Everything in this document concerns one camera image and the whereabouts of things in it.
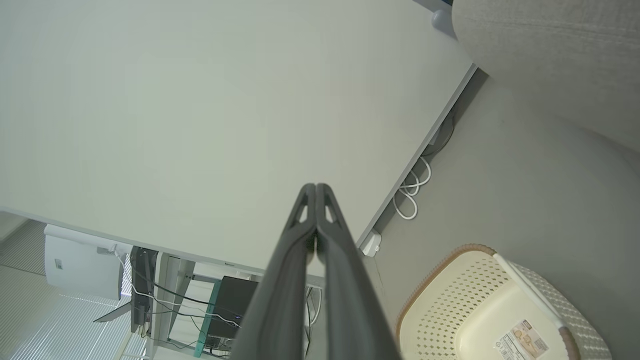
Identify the black desktop computer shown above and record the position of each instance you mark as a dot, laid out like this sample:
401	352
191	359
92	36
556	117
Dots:
232	305

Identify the white power strip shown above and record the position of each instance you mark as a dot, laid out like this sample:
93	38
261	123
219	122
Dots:
370	244

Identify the printed basket label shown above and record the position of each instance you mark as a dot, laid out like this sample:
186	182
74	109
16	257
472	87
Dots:
522	341

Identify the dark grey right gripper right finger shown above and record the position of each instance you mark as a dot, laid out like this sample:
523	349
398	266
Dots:
350	300

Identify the large white partition panel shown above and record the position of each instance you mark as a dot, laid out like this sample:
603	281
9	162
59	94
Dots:
200	125

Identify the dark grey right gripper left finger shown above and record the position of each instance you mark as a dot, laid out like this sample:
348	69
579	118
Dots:
280	300

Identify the black monitor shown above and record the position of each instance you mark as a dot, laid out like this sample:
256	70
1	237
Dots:
142	290

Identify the cream perforated laundry basket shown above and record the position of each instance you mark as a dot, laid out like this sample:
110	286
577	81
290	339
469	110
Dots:
450	310

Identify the grey fabric sofa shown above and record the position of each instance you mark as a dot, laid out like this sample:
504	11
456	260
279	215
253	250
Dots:
550	50

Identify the white box appliance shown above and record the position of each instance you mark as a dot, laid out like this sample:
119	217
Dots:
75	265

